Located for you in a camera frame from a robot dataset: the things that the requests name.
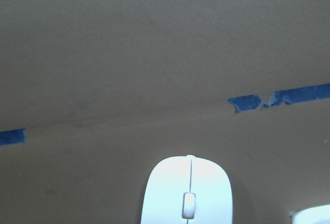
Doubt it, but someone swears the white computer mouse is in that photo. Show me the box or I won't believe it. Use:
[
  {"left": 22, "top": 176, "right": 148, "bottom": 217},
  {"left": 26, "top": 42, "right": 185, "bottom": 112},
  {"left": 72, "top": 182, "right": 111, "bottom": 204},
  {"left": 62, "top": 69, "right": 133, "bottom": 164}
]
[{"left": 141, "top": 155, "right": 233, "bottom": 223}]

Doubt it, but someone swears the white desk lamp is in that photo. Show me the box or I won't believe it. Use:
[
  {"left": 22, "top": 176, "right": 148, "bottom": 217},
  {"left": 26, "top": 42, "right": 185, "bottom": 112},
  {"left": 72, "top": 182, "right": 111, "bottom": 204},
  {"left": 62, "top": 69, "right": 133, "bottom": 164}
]
[{"left": 291, "top": 204, "right": 330, "bottom": 224}]

